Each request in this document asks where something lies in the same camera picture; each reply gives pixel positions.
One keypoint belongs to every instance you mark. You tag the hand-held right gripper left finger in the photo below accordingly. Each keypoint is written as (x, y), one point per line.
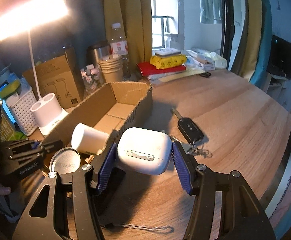
(106, 167)

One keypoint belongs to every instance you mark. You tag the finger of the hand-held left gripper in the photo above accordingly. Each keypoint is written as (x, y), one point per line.
(23, 145)
(50, 146)

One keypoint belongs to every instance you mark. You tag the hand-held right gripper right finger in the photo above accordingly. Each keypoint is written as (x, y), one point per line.
(181, 170)

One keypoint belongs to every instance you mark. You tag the red tin can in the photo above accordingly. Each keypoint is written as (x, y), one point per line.
(64, 161)

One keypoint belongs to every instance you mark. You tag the white pill bottle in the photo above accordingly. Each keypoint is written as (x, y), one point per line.
(85, 137)

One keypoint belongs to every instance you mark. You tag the black car key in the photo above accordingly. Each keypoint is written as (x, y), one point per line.
(189, 128)

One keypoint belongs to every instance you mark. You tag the white earbud case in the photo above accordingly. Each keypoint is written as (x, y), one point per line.
(145, 145)

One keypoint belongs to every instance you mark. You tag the cardboard box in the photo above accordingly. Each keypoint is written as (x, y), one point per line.
(125, 92)

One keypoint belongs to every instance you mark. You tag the person's left hand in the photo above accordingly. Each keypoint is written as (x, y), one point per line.
(3, 190)

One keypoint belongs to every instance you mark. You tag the green carton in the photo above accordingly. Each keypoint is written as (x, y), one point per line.
(10, 130)

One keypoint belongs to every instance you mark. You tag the white desk lamp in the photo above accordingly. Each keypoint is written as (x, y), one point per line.
(48, 117)

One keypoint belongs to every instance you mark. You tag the white plastic basket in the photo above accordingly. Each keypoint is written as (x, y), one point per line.
(20, 112)

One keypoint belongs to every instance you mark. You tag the blue-screen phone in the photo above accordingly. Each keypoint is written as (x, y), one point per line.
(6, 107)

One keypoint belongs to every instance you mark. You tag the yellow-green sponge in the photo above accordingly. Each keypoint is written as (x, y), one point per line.
(9, 88)

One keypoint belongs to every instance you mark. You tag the brown lamp carton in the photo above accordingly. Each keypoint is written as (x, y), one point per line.
(60, 80)

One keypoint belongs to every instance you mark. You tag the clear ribbed glass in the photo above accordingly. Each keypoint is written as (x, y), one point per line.
(91, 82)

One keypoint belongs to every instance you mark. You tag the stack of paper cups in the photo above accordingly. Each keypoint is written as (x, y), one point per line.
(111, 73)

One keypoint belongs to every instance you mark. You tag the yellow paper envelope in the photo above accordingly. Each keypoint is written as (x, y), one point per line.
(185, 74)

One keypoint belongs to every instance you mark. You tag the black scissors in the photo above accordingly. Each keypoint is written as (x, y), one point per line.
(205, 74)

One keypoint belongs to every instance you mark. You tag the red book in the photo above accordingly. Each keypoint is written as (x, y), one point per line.
(145, 68)

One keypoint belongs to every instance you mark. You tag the yellow wipes packet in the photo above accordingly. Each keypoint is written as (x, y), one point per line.
(168, 61)

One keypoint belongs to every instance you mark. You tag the white tissue box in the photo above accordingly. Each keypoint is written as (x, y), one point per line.
(220, 62)

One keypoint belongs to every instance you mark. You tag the small white flat device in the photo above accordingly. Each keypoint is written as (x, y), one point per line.
(166, 52)

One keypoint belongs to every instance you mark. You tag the clear water bottle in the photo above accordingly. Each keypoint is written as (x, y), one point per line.
(118, 45)

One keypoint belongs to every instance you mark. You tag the small white desk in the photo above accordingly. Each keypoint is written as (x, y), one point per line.
(275, 80)

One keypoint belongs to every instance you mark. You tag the yellow curtain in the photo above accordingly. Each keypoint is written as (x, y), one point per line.
(250, 42)
(128, 17)

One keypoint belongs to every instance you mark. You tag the black monitor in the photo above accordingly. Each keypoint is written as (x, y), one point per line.
(283, 55)

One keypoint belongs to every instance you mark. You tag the teal curtain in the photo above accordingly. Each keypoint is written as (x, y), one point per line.
(265, 30)

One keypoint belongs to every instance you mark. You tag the hanging pale garment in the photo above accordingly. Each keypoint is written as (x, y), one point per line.
(210, 5)

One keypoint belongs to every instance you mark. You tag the black sliding door frame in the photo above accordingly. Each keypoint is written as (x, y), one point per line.
(231, 30)

